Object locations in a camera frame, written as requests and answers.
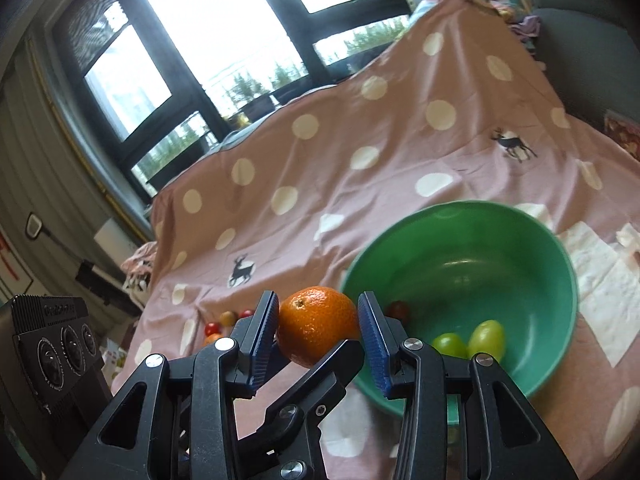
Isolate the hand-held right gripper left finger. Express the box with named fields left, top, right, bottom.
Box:
left=60, top=290, right=281, bottom=480

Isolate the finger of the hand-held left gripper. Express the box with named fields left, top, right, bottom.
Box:
left=232, top=339, right=366, bottom=480

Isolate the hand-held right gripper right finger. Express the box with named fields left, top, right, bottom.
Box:
left=356, top=290, right=581, bottom=480

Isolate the large orange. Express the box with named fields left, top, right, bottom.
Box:
left=276, top=286, right=361, bottom=368

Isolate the green fruit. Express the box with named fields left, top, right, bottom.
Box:
left=431, top=332, right=468, bottom=359
left=467, top=320, right=507, bottom=363

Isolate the green plastic bowl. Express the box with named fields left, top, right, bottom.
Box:
left=342, top=200, right=581, bottom=418

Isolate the printed white shopping bag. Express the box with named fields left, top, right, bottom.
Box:
left=100, top=340, right=126, bottom=386

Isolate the pile of pink clothes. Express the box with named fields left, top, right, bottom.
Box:
left=122, top=242, right=161, bottom=306

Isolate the white box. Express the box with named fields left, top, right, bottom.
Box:
left=95, top=217, right=138, bottom=256

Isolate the pink polka dot cloth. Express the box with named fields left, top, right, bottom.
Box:
left=125, top=0, right=640, bottom=480

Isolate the white paper towel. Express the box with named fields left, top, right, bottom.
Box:
left=557, top=220, right=640, bottom=366

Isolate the balcony potted plant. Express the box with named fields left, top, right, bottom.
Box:
left=222, top=62, right=281, bottom=121

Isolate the black framed window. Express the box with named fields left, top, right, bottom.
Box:
left=45, top=0, right=416, bottom=196

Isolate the floral patterned cushion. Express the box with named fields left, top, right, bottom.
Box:
left=602, top=110, right=640, bottom=161

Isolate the pile of colourful clothes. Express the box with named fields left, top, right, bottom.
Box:
left=492, top=0, right=546, bottom=56

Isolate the grey green sofa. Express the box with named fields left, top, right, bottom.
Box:
left=520, top=0, right=640, bottom=131

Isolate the red wall sign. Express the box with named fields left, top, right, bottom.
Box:
left=0, top=232, right=31, bottom=286

